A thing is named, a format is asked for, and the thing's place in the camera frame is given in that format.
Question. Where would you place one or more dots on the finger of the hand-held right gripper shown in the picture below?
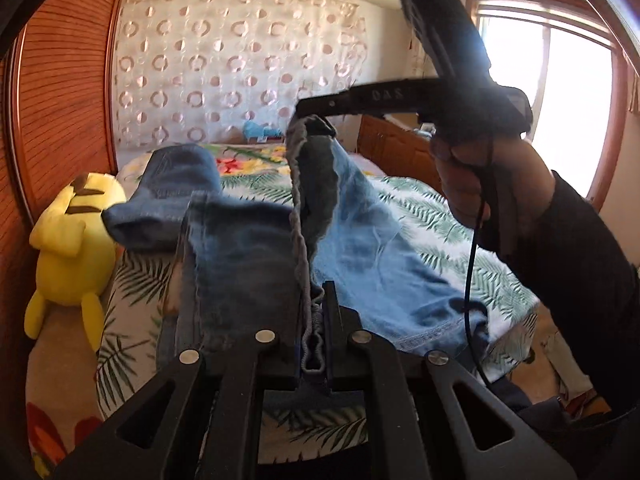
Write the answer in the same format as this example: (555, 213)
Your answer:
(327, 104)

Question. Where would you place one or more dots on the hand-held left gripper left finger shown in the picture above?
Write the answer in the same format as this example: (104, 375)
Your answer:
(240, 370)

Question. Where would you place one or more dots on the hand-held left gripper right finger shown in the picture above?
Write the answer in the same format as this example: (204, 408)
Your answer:
(345, 332)

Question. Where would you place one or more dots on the blue denim pants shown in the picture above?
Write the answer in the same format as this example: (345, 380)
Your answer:
(375, 240)

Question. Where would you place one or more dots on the person's right forearm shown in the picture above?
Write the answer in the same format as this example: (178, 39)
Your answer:
(575, 270)

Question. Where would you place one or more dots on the person's right hand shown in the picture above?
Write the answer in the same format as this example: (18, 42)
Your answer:
(460, 180)

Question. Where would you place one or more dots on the wooden low cabinet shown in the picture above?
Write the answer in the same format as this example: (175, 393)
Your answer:
(395, 155)

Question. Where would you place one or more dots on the sheer circle pattern curtain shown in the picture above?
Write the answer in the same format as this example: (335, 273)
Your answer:
(200, 60)

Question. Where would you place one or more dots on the leaf print bed sheet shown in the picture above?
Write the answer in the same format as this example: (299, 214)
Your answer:
(450, 240)

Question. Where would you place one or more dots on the floral blanket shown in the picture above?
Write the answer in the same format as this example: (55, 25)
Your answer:
(60, 377)

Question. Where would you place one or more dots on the yellow plush toy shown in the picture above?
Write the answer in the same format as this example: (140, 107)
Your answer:
(70, 260)

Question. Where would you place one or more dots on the dark cloth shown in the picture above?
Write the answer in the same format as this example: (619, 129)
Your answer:
(555, 420)

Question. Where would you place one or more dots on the wooden slatted wardrobe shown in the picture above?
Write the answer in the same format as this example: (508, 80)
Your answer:
(60, 85)

